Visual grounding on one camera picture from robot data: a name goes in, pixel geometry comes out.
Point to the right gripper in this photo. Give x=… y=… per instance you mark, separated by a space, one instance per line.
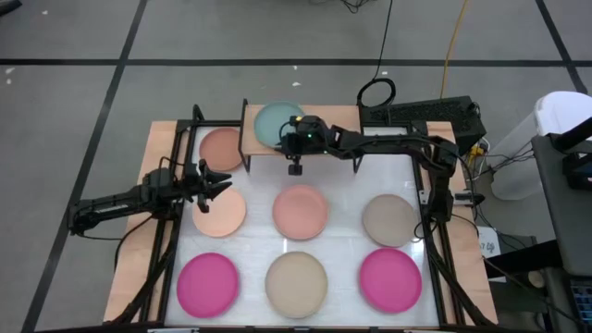
x=307 y=136

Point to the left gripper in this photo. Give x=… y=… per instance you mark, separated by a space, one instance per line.
x=189 y=187

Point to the salmon plate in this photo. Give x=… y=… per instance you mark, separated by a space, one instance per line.
x=219 y=148

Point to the peach plate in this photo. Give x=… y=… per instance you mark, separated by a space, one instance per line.
x=226 y=217

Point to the teal plate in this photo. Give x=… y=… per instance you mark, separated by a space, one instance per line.
x=268 y=122

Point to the magenta plate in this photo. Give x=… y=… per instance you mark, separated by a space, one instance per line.
x=390 y=280
x=208 y=285

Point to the taupe plate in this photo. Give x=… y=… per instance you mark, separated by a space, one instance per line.
x=389 y=221

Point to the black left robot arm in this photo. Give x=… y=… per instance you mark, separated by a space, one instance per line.
x=111 y=205

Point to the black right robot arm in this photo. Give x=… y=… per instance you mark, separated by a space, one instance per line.
x=393 y=141

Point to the wooden shelf black legs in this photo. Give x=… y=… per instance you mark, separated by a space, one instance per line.
x=333 y=118

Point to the white table mat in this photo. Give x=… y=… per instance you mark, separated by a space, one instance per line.
x=250 y=240

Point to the pink plate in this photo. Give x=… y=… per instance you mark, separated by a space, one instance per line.
x=300 y=213

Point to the black perforated computer case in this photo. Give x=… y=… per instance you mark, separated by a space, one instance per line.
x=430 y=111

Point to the beige plate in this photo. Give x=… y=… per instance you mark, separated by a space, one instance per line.
x=296 y=285

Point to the yellow power plug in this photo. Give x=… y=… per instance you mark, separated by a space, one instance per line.
x=474 y=155

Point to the small black power adapter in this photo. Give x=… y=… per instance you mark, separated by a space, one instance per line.
x=469 y=198

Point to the white paper label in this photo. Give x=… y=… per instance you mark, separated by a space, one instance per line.
x=490 y=242

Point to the white trash bin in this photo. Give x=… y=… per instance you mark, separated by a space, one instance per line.
x=559 y=111

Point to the black monitor stand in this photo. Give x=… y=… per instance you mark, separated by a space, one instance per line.
x=575 y=164

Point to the grey desk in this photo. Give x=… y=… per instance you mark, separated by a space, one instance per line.
x=569 y=222

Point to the black flat object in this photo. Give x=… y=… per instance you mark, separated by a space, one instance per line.
x=7 y=5

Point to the black keyboard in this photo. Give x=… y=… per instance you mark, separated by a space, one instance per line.
x=583 y=300

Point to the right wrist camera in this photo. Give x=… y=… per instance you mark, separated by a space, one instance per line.
x=295 y=167

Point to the black aluminium rig frame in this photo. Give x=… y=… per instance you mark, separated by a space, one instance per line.
x=213 y=123

